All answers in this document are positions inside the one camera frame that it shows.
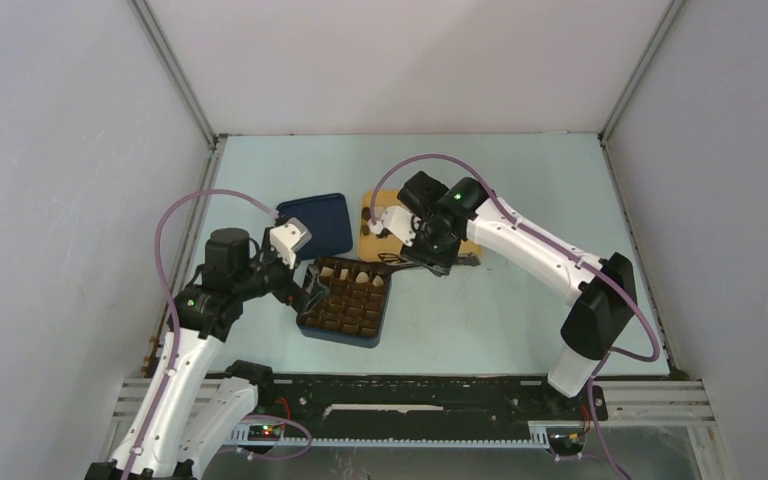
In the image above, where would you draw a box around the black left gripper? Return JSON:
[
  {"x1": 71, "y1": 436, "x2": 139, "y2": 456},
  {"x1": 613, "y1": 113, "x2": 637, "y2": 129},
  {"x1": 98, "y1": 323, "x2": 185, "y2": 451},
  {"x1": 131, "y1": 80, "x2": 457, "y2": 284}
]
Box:
[{"x1": 234, "y1": 228, "x2": 328, "y2": 313}]

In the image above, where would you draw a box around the aluminium corner post right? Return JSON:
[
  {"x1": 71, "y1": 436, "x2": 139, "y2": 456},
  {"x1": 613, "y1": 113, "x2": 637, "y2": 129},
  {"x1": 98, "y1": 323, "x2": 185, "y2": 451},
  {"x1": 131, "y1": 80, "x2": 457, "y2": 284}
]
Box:
[{"x1": 599, "y1": 0, "x2": 688, "y2": 148}]

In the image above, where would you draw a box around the blue chocolate box with insert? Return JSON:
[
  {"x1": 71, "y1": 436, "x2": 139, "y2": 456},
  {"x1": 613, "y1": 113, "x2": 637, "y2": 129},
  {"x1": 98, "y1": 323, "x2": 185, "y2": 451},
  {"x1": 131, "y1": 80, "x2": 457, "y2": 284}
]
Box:
[{"x1": 296, "y1": 257, "x2": 393, "y2": 348}]

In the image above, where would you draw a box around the aluminium corner post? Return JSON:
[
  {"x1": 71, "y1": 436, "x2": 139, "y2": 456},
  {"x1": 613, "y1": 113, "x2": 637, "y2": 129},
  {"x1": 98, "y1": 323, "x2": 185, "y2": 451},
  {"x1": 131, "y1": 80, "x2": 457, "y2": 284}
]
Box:
[
  {"x1": 128, "y1": 0, "x2": 220, "y2": 148},
  {"x1": 599, "y1": 0, "x2": 688, "y2": 148}
]

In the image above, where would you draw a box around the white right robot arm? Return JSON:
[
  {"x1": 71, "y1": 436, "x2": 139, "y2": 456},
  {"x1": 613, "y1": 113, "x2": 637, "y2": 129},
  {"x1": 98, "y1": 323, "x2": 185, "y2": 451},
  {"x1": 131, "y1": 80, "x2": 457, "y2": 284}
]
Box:
[{"x1": 378, "y1": 172, "x2": 637, "y2": 418}]

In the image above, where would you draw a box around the aluminium corner post left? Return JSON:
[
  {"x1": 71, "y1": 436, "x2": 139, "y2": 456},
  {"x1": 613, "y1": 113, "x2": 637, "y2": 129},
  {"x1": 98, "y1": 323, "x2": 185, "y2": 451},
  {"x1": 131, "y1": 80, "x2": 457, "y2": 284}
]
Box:
[{"x1": 128, "y1": 0, "x2": 220, "y2": 148}]

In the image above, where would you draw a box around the yellow plastic tray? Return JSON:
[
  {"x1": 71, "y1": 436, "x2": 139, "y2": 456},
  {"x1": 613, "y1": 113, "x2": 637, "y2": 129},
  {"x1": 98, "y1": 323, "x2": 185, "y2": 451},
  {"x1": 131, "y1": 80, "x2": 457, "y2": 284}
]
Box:
[{"x1": 356, "y1": 189, "x2": 484, "y2": 266}]

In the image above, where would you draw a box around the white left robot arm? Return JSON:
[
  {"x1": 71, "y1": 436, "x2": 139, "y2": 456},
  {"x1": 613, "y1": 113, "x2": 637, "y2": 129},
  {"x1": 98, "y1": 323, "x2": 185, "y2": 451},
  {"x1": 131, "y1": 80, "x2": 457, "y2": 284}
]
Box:
[{"x1": 86, "y1": 218, "x2": 326, "y2": 479}]

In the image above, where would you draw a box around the dark blue box lid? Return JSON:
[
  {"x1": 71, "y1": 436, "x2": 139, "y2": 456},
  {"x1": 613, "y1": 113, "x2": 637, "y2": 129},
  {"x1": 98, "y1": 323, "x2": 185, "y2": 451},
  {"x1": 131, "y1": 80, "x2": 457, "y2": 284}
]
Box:
[{"x1": 277, "y1": 193, "x2": 354, "y2": 261}]

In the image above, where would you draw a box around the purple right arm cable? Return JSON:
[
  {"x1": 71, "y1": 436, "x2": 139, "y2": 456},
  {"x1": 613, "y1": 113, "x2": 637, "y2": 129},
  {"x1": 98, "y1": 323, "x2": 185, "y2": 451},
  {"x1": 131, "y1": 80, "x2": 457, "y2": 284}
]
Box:
[{"x1": 368, "y1": 153, "x2": 662, "y2": 480}]

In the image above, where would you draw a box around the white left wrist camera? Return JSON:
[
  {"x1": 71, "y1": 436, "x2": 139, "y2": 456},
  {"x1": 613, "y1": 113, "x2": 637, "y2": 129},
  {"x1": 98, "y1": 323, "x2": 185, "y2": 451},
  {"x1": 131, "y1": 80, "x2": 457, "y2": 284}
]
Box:
[{"x1": 268, "y1": 217, "x2": 312, "y2": 270}]

